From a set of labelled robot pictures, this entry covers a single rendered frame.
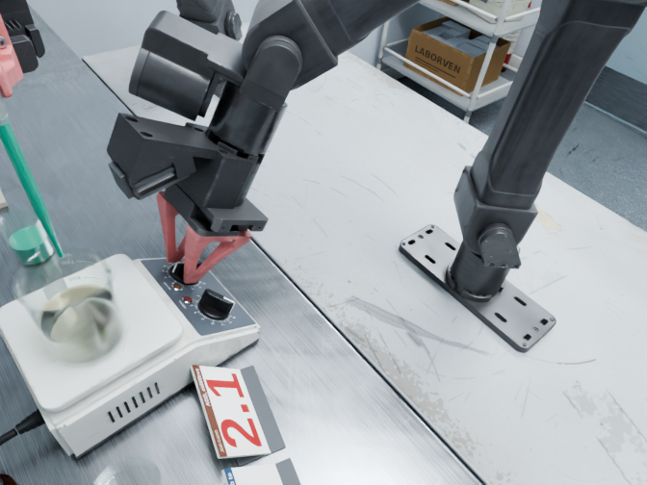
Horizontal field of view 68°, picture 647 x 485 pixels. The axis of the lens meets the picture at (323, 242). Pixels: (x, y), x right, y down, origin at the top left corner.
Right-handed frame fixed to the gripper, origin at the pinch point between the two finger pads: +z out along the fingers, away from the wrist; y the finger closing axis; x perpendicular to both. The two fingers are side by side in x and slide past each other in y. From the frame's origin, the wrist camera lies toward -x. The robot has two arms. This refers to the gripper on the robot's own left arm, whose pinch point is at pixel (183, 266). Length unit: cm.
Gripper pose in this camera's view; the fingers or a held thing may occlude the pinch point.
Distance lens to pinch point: 52.2
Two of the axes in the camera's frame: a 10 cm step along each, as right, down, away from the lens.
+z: -4.5, 8.2, 3.7
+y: 6.5, 5.8, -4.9
